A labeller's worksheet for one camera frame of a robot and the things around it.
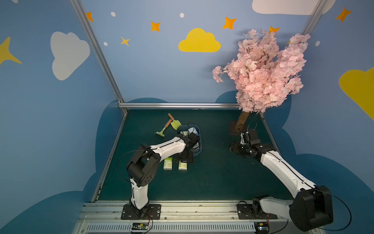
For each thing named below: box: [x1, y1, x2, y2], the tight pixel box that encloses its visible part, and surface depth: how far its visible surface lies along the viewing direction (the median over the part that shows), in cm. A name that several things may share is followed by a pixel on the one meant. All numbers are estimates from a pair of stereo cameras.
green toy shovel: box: [167, 113, 182, 131], surface depth 114 cm
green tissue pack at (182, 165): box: [178, 160, 187, 171], surface depth 90 cm
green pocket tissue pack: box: [163, 156, 173, 171], surface depth 91 cm
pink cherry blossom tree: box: [212, 29, 311, 132], surface depth 70 cm
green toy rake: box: [153, 118, 173, 137], surface depth 110 cm
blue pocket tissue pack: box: [187, 126, 199, 136], surface depth 106 cm
